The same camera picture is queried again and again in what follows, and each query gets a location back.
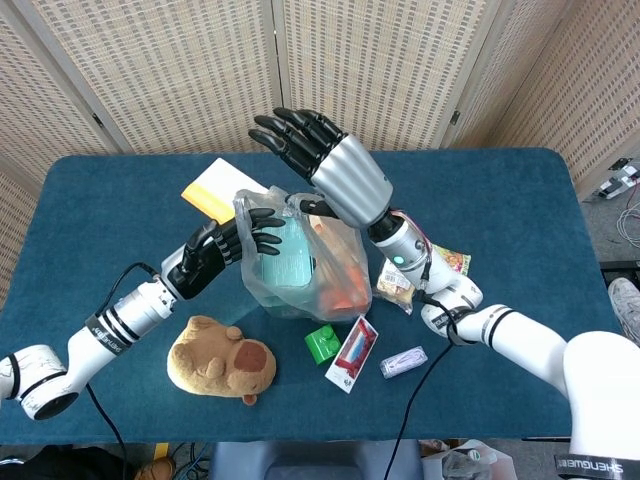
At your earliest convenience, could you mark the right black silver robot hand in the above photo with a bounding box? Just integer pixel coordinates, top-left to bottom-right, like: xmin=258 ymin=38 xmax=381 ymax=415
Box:
xmin=248 ymin=107 xmax=394 ymax=230

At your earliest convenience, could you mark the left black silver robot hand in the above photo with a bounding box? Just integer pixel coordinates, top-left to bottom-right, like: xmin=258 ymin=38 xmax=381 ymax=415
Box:
xmin=160 ymin=208 xmax=286 ymax=301

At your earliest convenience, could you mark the teal cardboard box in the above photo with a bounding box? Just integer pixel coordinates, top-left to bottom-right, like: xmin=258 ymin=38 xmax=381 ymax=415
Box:
xmin=259 ymin=217 xmax=317 ymax=289

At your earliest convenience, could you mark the translucent grey plastic bag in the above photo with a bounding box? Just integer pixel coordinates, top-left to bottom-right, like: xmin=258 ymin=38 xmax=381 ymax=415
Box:
xmin=233 ymin=185 xmax=374 ymax=324

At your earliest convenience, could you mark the orange box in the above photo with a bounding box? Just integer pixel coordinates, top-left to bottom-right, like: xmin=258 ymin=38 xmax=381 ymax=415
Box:
xmin=319 ymin=264 xmax=371 ymax=311

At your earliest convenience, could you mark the clear cookie packet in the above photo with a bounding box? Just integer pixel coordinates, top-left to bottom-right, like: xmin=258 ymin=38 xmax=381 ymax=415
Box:
xmin=375 ymin=257 xmax=416 ymax=316

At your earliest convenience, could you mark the crumpled clear plastic bag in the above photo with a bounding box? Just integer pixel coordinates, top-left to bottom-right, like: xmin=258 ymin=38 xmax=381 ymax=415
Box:
xmin=439 ymin=447 xmax=499 ymax=480

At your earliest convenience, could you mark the yellow white booklet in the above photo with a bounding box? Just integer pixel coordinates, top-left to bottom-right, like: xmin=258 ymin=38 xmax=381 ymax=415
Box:
xmin=180 ymin=157 xmax=269 ymax=225

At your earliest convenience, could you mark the brown capybara plush toy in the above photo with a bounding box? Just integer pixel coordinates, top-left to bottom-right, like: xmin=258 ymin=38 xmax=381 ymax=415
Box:
xmin=166 ymin=315 xmax=278 ymax=406

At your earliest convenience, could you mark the blue table cloth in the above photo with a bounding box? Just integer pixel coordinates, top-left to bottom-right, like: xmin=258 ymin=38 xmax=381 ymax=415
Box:
xmin=0 ymin=147 xmax=609 ymax=445

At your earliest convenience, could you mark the woven folding screen panel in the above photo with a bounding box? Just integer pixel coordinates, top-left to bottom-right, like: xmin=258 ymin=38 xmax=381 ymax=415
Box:
xmin=0 ymin=0 xmax=121 ymax=306
xmin=9 ymin=0 xmax=290 ymax=154
xmin=447 ymin=0 xmax=640 ymax=199
xmin=272 ymin=0 xmax=501 ymax=153

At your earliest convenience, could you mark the green snack packet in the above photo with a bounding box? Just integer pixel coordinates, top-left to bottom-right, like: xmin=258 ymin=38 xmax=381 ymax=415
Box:
xmin=432 ymin=243 xmax=472 ymax=277

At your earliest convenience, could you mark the green toy brick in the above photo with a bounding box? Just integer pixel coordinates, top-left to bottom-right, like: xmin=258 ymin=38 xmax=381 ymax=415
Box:
xmin=304 ymin=323 xmax=342 ymax=366

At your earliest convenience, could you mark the red white card box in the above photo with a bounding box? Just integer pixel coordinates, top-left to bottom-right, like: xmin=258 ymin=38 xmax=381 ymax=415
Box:
xmin=324 ymin=315 xmax=378 ymax=395

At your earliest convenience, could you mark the brown shoe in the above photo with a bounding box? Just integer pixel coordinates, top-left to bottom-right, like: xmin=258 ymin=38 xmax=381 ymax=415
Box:
xmin=133 ymin=457 xmax=176 ymax=480

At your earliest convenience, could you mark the blue grey chair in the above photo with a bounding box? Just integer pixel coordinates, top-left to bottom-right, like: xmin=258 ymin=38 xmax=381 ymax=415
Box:
xmin=207 ymin=439 xmax=424 ymax=480

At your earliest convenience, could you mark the white power strip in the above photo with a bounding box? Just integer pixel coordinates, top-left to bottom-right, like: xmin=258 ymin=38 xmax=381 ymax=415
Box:
xmin=594 ymin=157 xmax=640 ymax=200

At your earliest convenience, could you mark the white sneaker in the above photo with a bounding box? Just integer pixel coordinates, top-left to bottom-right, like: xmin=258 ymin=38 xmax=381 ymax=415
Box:
xmin=608 ymin=277 xmax=640 ymax=346

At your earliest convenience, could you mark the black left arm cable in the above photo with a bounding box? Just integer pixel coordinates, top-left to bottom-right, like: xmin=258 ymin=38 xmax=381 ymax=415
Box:
xmin=85 ymin=262 xmax=162 ymax=480

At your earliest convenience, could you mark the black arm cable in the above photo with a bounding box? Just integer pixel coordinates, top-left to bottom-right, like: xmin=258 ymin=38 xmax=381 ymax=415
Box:
xmin=85 ymin=262 xmax=162 ymax=480
xmin=384 ymin=279 xmax=466 ymax=480

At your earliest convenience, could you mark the purple white cable packet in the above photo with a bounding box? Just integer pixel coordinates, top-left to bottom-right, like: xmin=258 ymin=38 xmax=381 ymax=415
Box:
xmin=379 ymin=345 xmax=429 ymax=380

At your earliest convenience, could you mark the blue cable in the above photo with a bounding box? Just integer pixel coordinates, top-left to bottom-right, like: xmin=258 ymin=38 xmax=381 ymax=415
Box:
xmin=172 ymin=442 xmax=211 ymax=480

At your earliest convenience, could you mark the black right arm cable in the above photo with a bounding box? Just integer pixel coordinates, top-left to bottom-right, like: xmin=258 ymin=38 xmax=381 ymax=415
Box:
xmin=384 ymin=279 xmax=466 ymax=480

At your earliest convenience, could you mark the white cable bundle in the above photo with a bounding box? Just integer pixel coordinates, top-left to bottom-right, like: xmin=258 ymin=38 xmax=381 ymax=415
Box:
xmin=615 ymin=199 xmax=640 ymax=246

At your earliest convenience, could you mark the black metal frame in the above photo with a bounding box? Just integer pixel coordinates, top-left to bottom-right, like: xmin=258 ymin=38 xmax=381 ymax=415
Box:
xmin=598 ymin=259 xmax=640 ymax=286

